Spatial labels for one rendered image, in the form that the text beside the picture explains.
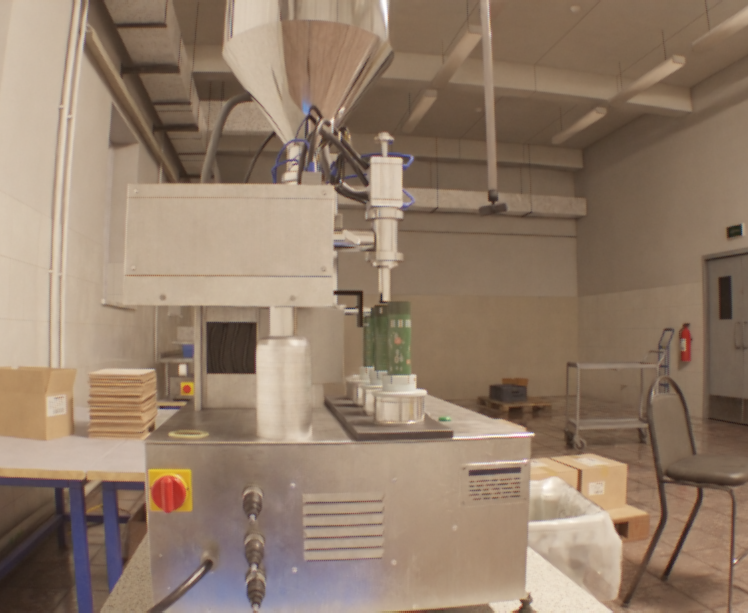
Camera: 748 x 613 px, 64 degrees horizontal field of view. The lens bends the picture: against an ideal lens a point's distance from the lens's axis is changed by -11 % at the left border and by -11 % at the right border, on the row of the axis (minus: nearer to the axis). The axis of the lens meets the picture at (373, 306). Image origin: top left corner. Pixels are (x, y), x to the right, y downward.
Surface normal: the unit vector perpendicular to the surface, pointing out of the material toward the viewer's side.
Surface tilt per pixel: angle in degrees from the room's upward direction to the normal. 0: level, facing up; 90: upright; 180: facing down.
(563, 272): 90
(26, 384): 97
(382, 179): 90
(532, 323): 90
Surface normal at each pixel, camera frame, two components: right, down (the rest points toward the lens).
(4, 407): -0.17, -0.04
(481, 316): 0.15, -0.04
